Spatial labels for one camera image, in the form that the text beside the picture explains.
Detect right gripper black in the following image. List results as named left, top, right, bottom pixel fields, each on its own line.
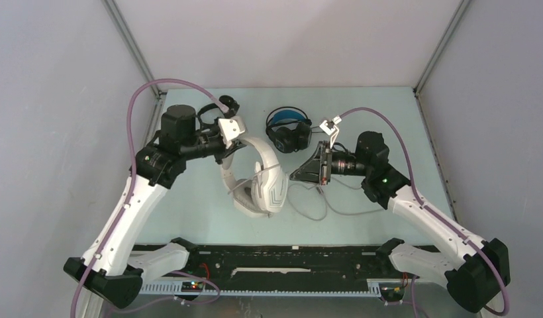
left=290, top=141, right=371, bottom=186

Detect large black blue headphones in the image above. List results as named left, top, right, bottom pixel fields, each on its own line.
left=265, top=106, right=319, bottom=154

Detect small black headphones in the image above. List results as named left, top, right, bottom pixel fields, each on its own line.
left=196, top=95, right=240, bottom=131

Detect white gaming headphones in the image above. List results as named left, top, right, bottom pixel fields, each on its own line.
left=220, top=137, right=289, bottom=218

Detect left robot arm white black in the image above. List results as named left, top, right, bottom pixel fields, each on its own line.
left=64, top=104, right=245, bottom=309

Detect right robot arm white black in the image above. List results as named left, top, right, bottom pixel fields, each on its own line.
left=290, top=131, right=511, bottom=313

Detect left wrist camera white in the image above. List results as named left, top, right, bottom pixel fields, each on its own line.
left=217, top=116, right=247, bottom=142

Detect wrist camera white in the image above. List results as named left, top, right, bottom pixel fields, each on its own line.
left=319, top=116, right=342, bottom=150
left=217, top=116, right=247, bottom=142

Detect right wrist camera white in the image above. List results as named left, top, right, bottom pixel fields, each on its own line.
left=319, top=116, right=342, bottom=150

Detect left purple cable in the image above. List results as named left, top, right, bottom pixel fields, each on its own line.
left=70, top=79, right=230, bottom=318

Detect purple cable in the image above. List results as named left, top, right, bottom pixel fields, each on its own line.
left=337, top=107, right=511, bottom=318
left=70, top=79, right=230, bottom=318

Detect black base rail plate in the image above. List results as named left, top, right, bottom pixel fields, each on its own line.
left=130, top=244, right=419, bottom=293

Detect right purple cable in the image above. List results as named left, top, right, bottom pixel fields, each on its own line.
left=337, top=107, right=511, bottom=318

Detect white slotted cable duct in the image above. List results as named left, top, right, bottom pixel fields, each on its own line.
left=139, top=280, right=403, bottom=297

